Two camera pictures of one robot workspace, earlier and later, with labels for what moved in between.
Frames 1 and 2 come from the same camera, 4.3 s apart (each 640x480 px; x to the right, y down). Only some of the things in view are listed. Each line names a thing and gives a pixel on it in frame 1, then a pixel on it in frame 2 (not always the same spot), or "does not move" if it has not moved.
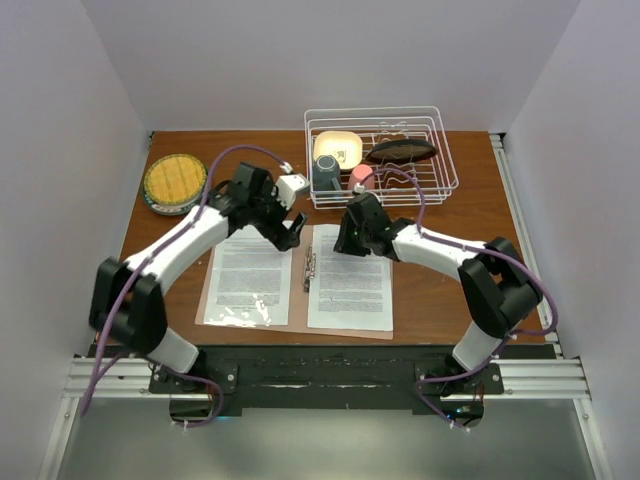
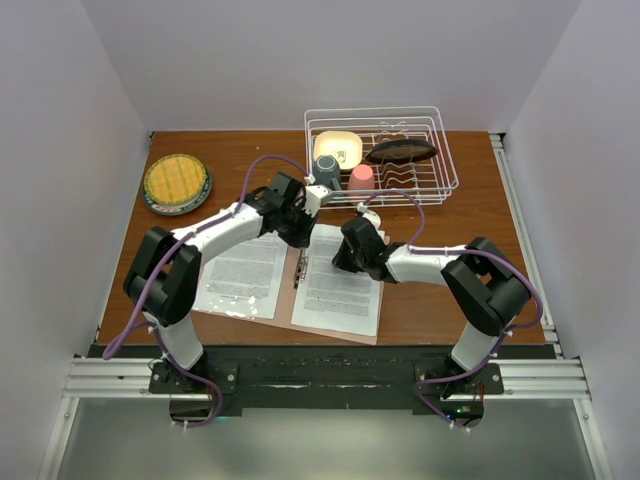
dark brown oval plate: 401,151 does not move
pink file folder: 298,297 to 288,299
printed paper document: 250,281 does not move
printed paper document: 347,292 does not move
